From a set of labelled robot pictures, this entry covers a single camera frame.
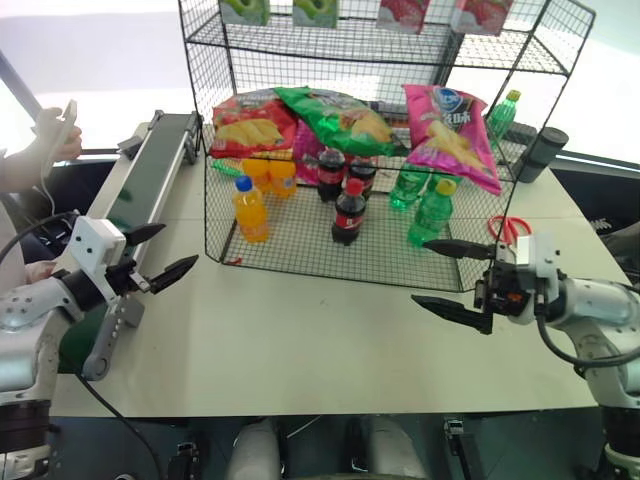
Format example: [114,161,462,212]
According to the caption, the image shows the person white garment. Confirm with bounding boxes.
[0,191,29,289]

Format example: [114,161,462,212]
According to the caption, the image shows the grey conveyor belt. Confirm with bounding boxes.
[81,109,205,383]

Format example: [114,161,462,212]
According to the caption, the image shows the black cylinder container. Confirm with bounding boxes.
[518,125,568,184]

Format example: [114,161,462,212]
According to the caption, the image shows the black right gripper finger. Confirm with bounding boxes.
[410,294,495,337]
[422,238,503,262]

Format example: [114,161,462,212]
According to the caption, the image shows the black bracket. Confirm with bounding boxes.
[441,418,477,480]
[166,441,202,480]

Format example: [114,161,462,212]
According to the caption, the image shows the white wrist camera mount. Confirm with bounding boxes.
[64,215,128,302]
[513,230,562,325]

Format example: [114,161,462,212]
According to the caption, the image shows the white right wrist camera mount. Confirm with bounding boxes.
[513,230,562,325]

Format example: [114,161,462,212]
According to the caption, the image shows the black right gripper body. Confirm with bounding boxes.
[473,259,539,319]

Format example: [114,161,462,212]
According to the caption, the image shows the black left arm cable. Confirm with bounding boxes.
[0,211,82,266]

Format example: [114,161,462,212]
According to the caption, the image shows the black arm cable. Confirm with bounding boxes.
[534,284,640,377]
[0,211,82,266]

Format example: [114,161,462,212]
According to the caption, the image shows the green plastic bottle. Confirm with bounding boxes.
[210,158,247,178]

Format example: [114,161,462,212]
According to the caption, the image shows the grey rounded shape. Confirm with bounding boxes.
[366,414,429,480]
[233,418,282,480]

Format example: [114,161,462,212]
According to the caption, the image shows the red scissors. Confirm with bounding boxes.
[486,214,534,247]

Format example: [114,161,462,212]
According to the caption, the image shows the magenta snack bag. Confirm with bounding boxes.
[291,118,327,187]

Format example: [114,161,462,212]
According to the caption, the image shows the cola bottle red cap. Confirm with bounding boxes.
[345,155,378,202]
[330,178,369,248]
[315,146,348,204]

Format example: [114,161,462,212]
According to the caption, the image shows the black floor cable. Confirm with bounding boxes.
[73,370,164,480]

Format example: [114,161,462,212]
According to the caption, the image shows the dark grey pole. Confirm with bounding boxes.
[0,49,47,120]

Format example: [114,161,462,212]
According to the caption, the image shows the white handheld device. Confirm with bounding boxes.
[41,98,81,177]

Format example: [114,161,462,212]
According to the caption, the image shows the black wire rack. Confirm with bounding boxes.
[177,0,598,294]

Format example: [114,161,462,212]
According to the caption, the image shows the person bare hand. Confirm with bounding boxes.
[30,106,84,163]

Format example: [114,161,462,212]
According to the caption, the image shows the red chips bag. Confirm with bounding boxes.
[208,90,302,161]

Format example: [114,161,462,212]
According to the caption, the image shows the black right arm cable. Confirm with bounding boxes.
[534,284,640,377]

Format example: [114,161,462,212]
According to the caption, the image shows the green apple juice carton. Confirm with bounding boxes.
[291,0,342,29]
[218,0,272,28]

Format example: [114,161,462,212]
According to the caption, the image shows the green soda bottle yellow cap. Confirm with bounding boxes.
[406,178,457,248]
[486,89,524,152]

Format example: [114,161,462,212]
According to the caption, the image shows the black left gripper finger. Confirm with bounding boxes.
[123,223,168,247]
[148,254,200,296]

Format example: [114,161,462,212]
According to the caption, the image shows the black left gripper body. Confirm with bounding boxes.
[104,258,154,300]

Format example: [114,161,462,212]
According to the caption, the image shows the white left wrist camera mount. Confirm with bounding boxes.
[64,215,128,302]

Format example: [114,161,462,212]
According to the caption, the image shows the green chips bag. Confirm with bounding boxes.
[273,85,409,158]

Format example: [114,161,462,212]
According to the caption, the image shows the white thin cable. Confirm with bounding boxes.
[41,168,58,217]

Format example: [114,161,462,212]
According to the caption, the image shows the orange soda bottle blue cap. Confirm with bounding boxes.
[230,175,272,245]

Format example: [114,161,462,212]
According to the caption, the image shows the pink chips bag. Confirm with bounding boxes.
[401,83,503,197]

